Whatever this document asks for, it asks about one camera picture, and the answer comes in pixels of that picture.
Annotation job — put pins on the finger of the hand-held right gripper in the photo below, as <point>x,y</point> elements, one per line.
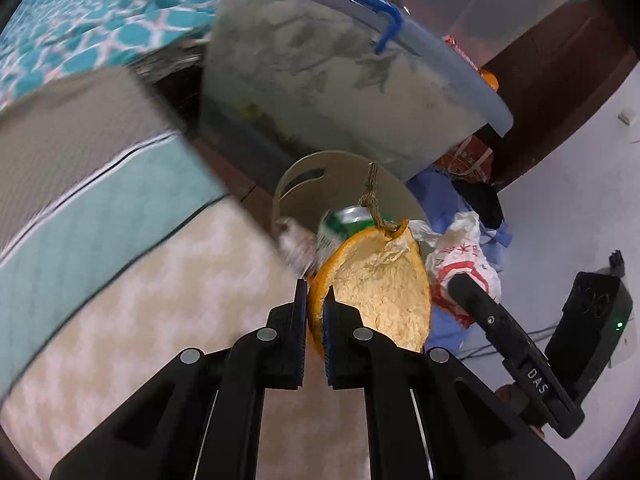
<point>500,330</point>

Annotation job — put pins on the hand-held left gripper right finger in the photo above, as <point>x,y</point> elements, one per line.
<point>328,340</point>

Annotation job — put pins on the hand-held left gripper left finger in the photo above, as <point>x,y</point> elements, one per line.
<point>300,320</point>

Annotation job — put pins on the orange peel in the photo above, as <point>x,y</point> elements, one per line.
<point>380,290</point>

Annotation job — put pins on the red white wrapper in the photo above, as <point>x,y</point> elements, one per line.
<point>295,245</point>

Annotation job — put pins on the green drink can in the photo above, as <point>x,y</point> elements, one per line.
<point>340,230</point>

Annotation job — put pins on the beige round trash bin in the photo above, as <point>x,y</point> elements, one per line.
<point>340,185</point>

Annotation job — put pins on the person's right hand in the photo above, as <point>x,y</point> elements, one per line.
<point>512,397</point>

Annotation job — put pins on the white red printed plastic bag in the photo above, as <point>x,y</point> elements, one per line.
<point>465,255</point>

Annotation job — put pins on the black cloth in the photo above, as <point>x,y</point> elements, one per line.
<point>482,200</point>

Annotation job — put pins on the blue cloth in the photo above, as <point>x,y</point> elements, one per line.
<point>450,200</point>

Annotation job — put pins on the orange red printed bag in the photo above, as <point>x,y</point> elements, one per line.
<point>467,157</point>

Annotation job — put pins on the dark wooden furniture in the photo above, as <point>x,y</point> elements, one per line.
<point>560,95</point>

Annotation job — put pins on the clear storage box teal rim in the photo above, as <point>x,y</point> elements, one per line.
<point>490,0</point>

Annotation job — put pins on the teal patterned blanket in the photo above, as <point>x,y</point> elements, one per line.
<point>100,15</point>

